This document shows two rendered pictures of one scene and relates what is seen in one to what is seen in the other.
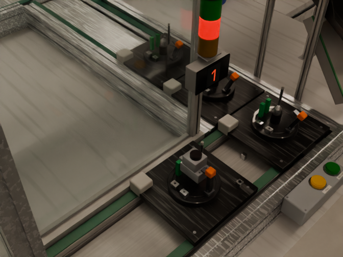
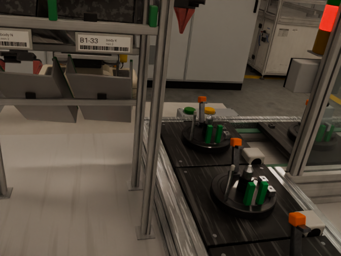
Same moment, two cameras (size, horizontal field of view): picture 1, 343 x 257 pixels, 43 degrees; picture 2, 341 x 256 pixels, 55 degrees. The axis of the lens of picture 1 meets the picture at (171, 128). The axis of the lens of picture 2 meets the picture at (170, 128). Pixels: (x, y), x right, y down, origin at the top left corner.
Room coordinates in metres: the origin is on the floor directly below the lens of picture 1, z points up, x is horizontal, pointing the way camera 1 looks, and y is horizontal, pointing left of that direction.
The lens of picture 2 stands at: (1.72, -0.02, 1.41)
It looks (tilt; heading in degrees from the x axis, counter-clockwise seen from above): 27 degrees down; 208
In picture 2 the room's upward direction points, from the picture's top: 7 degrees clockwise
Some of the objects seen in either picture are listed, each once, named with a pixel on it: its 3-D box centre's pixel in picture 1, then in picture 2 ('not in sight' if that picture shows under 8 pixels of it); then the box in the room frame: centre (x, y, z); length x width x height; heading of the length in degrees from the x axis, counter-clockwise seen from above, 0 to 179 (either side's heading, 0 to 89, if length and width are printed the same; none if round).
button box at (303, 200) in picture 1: (315, 189); (207, 119); (0.75, -0.39, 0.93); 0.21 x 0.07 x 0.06; 134
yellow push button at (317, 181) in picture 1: (317, 182); (208, 111); (0.75, -0.39, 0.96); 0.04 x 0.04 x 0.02
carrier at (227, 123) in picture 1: (276, 115); (208, 127); (0.96, -0.31, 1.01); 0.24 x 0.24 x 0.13; 44
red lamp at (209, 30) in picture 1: (209, 25); (334, 18); (0.92, -0.09, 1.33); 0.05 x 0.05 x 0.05
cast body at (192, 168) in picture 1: (192, 161); not in sight; (0.73, -0.05, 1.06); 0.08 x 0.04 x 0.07; 44
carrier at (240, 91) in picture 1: (214, 78); (246, 181); (1.14, -0.14, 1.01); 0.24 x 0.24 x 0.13; 44
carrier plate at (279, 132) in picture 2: (193, 187); (309, 141); (0.73, -0.06, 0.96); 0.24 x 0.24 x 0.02; 44
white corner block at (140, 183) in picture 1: (141, 184); not in sight; (0.73, 0.08, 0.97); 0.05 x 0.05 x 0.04; 44
